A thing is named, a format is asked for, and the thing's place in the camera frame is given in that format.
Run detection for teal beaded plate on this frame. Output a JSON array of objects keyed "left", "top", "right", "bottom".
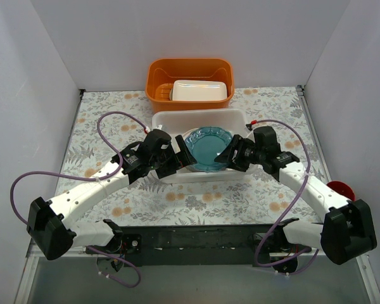
[{"left": 184, "top": 127, "right": 232, "bottom": 172}]

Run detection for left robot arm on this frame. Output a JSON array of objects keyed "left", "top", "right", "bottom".
[{"left": 27, "top": 129, "right": 196, "bottom": 260}]

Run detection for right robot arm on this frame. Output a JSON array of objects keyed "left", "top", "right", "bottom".
[{"left": 215, "top": 126, "right": 377, "bottom": 265}]

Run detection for white plastic bin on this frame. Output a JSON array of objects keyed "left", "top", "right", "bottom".
[{"left": 152, "top": 108, "right": 258, "bottom": 184}]

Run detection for white rectangular dish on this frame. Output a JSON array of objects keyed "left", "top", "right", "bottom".
[{"left": 170, "top": 80, "right": 227, "bottom": 102}]

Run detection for orange plastic basket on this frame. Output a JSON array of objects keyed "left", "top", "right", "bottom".
[{"left": 145, "top": 58, "right": 235, "bottom": 113}]

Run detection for red round object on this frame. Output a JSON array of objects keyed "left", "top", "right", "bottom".
[{"left": 327, "top": 180, "right": 356, "bottom": 201}]

